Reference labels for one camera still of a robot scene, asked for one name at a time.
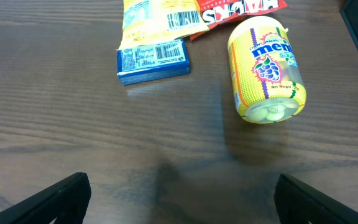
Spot red Hacks candy bag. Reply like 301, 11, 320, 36
198, 0, 288, 30

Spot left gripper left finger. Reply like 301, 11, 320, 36
0, 172, 91, 224

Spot yellow Mentos bottle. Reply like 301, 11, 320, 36
227, 16, 306, 124

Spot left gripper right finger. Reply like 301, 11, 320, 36
274, 174, 358, 224

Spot yellow candy bag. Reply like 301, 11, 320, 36
119, 0, 209, 50

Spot small blue gum box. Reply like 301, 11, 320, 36
117, 39, 190, 85

